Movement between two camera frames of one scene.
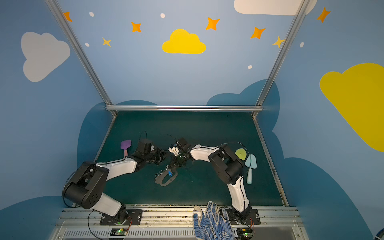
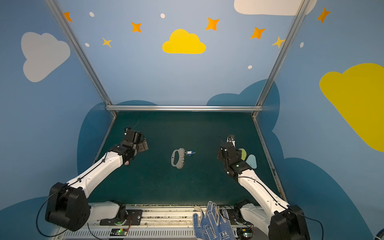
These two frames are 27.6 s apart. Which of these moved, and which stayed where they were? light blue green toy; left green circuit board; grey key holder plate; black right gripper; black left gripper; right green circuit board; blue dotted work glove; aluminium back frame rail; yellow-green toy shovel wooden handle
Moved: black left gripper; black right gripper; grey key holder plate
Stayed: right green circuit board; aluminium back frame rail; yellow-green toy shovel wooden handle; light blue green toy; blue dotted work glove; left green circuit board
